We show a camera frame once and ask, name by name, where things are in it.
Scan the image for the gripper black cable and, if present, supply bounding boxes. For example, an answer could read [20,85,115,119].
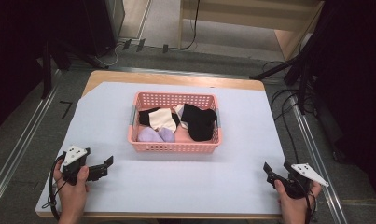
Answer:
[41,152,68,221]
[296,174,318,224]

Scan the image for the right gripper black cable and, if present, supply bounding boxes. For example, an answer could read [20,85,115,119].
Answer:
[296,174,318,224]

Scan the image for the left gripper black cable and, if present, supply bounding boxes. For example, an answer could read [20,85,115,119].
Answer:
[41,152,68,221]

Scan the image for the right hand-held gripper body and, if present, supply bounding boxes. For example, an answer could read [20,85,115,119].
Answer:
[267,160,330,200]

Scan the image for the wooden shelf frame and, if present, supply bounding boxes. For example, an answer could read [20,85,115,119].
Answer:
[177,0,326,62]

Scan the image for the cream and lavender sock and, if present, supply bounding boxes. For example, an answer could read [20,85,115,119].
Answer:
[173,103,189,130]

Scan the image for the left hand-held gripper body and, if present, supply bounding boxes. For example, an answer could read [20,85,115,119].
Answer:
[61,145,109,187]

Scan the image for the white cable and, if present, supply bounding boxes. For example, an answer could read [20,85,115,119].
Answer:
[93,41,125,68]

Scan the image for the black floor cables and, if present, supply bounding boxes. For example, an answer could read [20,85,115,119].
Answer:
[262,60,317,164]

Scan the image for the black metal stand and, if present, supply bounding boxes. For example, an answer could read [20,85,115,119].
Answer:
[40,31,110,100]
[249,8,336,116]

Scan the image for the white table mat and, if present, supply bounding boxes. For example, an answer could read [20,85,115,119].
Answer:
[35,81,286,216]

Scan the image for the pink plastic basket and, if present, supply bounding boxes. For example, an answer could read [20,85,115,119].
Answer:
[127,91,223,154]

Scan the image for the cream and black sock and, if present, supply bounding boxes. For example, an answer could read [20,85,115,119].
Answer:
[138,106,181,133]

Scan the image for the person's right hand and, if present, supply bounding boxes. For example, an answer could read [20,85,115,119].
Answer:
[273,179,323,224]

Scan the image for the person's left hand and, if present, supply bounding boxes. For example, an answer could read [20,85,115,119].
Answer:
[53,159,91,224]

